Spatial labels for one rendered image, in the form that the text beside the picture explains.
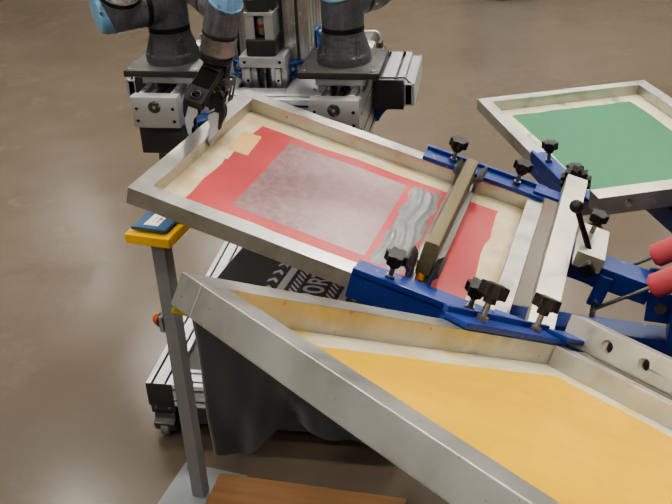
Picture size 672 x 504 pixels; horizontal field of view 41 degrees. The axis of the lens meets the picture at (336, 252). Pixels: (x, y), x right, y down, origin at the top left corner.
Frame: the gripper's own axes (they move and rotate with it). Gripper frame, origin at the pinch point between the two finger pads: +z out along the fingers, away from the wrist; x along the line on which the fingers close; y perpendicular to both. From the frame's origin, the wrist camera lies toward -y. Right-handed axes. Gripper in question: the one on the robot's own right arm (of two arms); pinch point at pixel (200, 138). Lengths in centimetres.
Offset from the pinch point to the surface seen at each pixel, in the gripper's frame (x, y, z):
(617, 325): -100, 1, 8
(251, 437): -33, -21, 60
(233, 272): -15.1, -4.6, 28.5
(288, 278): -28.3, -3.8, 24.8
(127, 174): 128, 220, 167
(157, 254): 11.2, 10.1, 43.6
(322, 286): -36.8, -5.2, 22.4
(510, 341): -77, -55, -18
